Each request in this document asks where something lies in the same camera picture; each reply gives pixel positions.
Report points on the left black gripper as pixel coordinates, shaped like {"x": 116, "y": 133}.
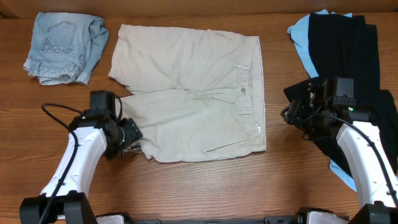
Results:
{"x": 131, "y": 134}

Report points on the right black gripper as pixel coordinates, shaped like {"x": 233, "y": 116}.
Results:
{"x": 296, "y": 113}

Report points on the beige khaki shorts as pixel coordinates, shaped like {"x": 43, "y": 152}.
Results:
{"x": 196, "y": 95}

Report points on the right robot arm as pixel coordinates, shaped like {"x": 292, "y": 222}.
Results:
{"x": 331, "y": 110}

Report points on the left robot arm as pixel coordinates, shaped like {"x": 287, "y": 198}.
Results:
{"x": 98, "y": 131}

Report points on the black garment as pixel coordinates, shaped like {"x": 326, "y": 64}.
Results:
{"x": 346, "y": 46}

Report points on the light blue shirt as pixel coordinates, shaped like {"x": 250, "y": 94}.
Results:
{"x": 299, "y": 34}

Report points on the folded light denim jeans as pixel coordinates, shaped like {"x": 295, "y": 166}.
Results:
{"x": 65, "y": 47}

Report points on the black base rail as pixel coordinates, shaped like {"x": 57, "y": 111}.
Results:
{"x": 304, "y": 215}

